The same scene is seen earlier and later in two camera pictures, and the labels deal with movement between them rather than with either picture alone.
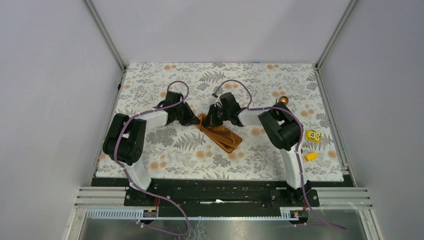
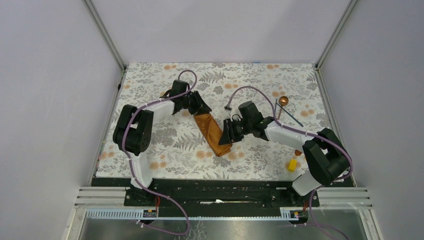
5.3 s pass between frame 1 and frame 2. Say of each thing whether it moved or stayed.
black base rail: stayed
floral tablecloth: stayed
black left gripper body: moved
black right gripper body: moved
